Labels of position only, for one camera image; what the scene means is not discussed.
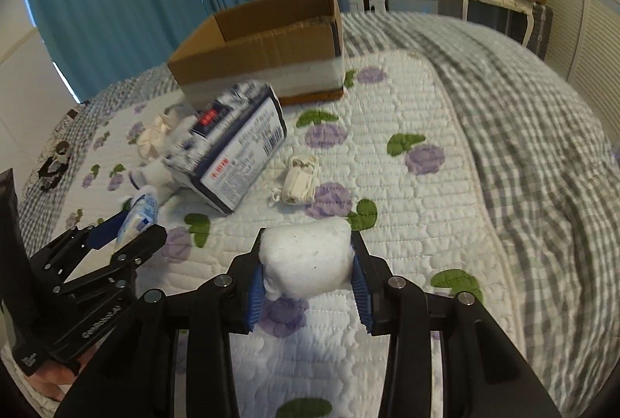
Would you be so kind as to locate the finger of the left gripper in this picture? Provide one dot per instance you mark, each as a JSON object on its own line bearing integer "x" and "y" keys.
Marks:
{"x": 66, "y": 251}
{"x": 121, "y": 271}

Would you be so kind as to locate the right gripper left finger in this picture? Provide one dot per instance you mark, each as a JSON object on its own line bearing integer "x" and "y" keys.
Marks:
{"x": 133, "y": 374}

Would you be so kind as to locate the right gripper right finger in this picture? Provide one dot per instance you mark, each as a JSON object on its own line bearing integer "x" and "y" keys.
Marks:
{"x": 484, "y": 374}

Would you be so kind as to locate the blue Vinda tissue pack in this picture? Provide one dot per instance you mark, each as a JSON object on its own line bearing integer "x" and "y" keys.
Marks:
{"x": 142, "y": 214}

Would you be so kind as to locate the floral large tissue pack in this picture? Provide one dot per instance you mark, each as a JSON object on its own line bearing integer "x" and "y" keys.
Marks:
{"x": 228, "y": 145}

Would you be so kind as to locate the white fluffy soft bundle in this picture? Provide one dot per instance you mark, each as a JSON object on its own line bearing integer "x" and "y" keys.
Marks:
{"x": 303, "y": 261}

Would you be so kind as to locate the person's left hand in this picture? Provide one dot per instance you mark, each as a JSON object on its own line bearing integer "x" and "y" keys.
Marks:
{"x": 51, "y": 379}

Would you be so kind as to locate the black white cartoon pillow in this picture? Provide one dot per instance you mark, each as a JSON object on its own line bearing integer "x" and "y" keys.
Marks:
{"x": 62, "y": 155}

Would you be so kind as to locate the grey checked bed sheet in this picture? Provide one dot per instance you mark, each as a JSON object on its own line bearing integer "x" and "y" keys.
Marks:
{"x": 548, "y": 178}

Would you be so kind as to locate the white floral quilted blanket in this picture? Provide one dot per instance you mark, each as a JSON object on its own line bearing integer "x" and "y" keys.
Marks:
{"x": 394, "y": 162}

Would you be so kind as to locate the brown cardboard box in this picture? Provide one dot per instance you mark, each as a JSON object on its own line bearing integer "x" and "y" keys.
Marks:
{"x": 296, "y": 46}

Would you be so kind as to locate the dark striped suitcase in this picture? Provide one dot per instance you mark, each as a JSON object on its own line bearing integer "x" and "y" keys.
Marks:
{"x": 543, "y": 20}

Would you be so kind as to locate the cream sliding wardrobe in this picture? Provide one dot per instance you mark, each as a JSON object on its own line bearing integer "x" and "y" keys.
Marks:
{"x": 584, "y": 50}

